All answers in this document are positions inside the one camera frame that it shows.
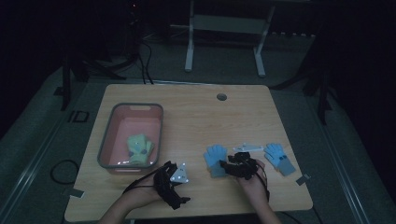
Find black tripod stand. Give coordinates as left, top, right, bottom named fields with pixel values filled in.
left=52, top=50, right=127, bottom=112
left=270, top=62, right=342, bottom=126

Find blue knit glove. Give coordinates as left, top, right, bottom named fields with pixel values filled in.
left=203, top=144, right=229, bottom=179
left=263, top=142, right=297, bottom=177

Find black hanging cables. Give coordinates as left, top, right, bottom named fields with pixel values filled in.
left=129, top=0, right=155, bottom=86

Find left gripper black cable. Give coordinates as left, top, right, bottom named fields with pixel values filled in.
left=122, top=174, right=157, bottom=194

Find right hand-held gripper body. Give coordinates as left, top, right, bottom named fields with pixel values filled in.
left=228, top=142, right=265, bottom=181

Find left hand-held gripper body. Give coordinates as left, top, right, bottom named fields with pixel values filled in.
left=153, top=161, right=191, bottom=211

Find white metal stand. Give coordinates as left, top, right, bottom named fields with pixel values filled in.
left=169, top=0, right=316, bottom=78

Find pink basin with grey rim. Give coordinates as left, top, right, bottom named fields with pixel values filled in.
left=96, top=102, right=164, bottom=174

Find black cable loop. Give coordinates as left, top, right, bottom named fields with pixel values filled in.
left=49, top=159, right=79, bottom=186

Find person's left hand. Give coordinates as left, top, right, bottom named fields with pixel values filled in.
left=129, top=173, right=166, bottom=208

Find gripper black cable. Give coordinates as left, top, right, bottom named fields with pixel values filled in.
left=255, top=162, right=271, bottom=202
left=122, top=174, right=157, bottom=194

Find person's right hand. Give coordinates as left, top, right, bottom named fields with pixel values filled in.
left=237, top=159, right=269, bottom=202

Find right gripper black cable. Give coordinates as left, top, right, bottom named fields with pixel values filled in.
left=255, top=162, right=271, bottom=202

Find grey tape strip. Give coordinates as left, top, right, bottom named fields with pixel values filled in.
left=295, top=173, right=312, bottom=187
left=63, top=187, right=86, bottom=199

